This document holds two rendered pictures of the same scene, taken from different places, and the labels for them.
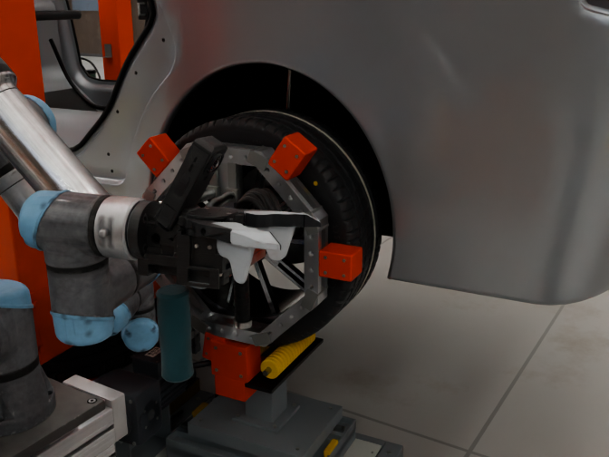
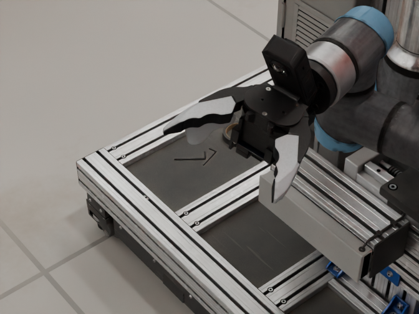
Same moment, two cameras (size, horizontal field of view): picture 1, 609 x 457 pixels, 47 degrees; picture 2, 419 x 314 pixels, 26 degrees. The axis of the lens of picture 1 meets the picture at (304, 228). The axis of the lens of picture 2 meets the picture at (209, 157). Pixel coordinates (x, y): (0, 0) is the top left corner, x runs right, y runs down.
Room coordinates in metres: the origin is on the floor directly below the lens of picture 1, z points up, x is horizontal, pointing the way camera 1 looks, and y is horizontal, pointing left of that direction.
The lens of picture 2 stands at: (0.96, -0.68, 1.90)
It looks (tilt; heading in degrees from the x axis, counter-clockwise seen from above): 43 degrees down; 109
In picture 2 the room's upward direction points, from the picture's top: straight up
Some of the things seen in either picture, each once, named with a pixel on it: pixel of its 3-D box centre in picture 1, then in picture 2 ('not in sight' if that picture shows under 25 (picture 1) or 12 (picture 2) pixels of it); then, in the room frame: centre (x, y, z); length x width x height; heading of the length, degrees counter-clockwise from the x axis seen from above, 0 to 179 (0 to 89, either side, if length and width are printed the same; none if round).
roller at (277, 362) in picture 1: (289, 350); not in sight; (1.82, 0.04, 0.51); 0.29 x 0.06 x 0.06; 154
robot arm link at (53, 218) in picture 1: (72, 225); (351, 48); (0.82, 0.29, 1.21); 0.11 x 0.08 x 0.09; 73
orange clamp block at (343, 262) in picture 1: (340, 261); not in sight; (1.65, -0.09, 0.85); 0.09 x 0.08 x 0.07; 64
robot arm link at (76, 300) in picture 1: (89, 293); (354, 112); (0.84, 0.28, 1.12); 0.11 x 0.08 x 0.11; 163
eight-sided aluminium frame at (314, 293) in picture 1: (232, 244); not in sight; (1.79, 0.20, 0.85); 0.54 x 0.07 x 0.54; 64
